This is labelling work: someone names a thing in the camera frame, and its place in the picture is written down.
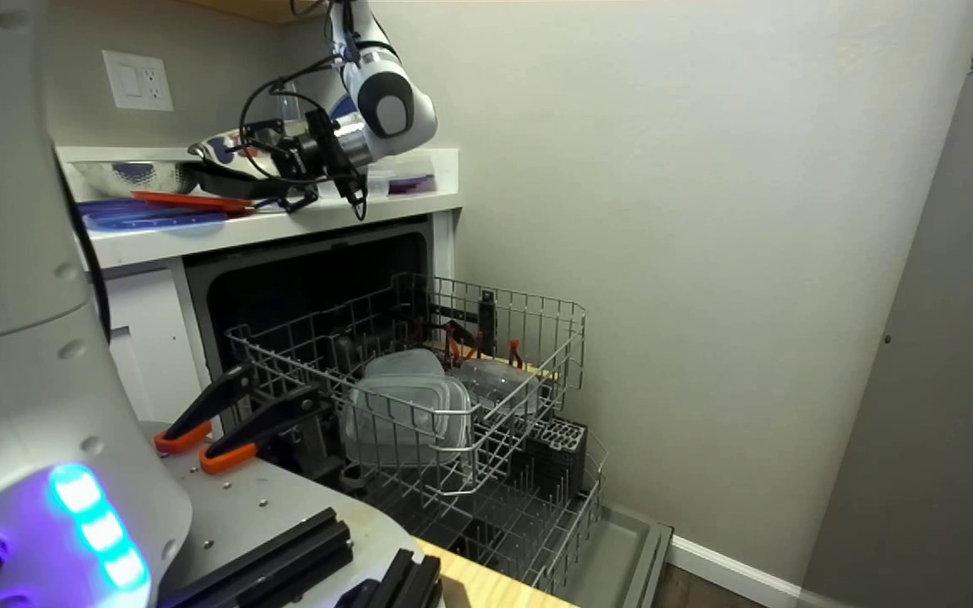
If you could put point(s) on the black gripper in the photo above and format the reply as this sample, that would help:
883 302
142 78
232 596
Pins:
310 154

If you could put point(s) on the red plastic lid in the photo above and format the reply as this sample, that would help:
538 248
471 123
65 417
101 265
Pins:
203 202

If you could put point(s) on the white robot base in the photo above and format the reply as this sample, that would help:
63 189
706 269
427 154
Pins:
89 516

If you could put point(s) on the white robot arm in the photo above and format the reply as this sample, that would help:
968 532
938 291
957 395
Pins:
389 112

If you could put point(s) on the blue flat lid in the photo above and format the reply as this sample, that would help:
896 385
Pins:
133 214

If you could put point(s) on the white lower dishrack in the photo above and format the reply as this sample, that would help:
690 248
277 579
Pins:
536 525

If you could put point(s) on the open dishwasher door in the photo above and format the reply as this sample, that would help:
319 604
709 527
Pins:
617 560

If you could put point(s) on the steel mixing bowl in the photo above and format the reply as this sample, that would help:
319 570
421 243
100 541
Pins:
223 162

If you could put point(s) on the clear plastic container upper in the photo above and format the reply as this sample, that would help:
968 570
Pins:
398 400

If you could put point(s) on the clear plastic container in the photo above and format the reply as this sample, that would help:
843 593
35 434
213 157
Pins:
398 400
421 452

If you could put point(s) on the clear plastic container lower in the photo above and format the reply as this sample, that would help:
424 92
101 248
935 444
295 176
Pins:
421 452

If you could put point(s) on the black orange clamp right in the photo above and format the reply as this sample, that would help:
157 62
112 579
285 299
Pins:
243 439

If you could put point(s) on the black cutlery basket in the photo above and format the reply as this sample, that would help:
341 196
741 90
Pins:
557 456

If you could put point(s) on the grey side door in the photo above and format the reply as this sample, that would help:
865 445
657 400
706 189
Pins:
901 516

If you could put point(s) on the wall power outlet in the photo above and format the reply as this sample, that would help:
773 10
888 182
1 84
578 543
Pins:
137 83

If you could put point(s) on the black aluminium rail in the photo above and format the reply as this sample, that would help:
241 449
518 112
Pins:
275 570

